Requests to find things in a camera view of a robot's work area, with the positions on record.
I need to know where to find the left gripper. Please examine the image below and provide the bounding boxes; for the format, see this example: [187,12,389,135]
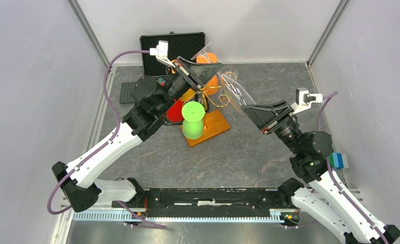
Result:
[157,56,225,115]

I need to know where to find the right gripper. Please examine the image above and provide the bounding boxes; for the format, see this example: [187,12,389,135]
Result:
[240,99,303,155]

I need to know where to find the clear wine glass front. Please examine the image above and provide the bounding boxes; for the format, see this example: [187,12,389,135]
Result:
[218,66,256,113]

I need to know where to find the clear wine glass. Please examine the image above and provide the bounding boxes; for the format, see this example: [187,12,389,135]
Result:
[191,42,212,63]
[218,66,256,113]

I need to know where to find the clear wine glass back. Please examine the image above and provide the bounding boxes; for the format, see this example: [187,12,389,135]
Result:
[191,42,212,63]

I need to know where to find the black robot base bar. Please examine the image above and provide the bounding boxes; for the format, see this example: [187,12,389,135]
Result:
[125,188,287,217]

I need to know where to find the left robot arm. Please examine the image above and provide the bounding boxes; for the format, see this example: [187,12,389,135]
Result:
[52,56,223,212]

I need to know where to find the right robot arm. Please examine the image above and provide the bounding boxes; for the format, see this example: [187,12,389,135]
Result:
[241,101,400,243]

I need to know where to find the orange wine glass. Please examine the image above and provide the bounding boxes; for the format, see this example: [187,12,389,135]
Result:
[195,51,220,96]

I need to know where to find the yellow wine glass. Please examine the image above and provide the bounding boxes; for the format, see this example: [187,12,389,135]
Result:
[180,89,196,103]

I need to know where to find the green wine glass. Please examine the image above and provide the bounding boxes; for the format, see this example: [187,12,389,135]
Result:
[181,101,205,140]

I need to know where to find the orange wooden rack base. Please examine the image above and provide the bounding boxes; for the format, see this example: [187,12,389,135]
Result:
[185,110,230,147]

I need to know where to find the red wine glass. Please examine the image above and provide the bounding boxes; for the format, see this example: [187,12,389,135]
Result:
[166,100,183,123]

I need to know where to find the black poker chip case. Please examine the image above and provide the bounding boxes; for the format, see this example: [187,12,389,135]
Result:
[139,32,206,76]

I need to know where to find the blue green toy blocks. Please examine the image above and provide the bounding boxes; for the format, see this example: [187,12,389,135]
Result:
[328,152,349,170]

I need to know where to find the gold wire glass rack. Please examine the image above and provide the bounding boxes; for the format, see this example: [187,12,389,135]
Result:
[195,66,238,112]

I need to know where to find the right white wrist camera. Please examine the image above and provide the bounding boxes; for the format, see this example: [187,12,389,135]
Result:
[291,87,324,114]

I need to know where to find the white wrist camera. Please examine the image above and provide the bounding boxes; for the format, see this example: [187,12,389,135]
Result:
[155,40,175,68]
[291,87,324,114]

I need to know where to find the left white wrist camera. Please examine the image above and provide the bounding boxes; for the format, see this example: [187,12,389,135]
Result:
[155,40,175,68]

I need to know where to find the white slotted cable duct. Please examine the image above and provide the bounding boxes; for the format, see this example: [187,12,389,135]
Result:
[72,209,290,224]

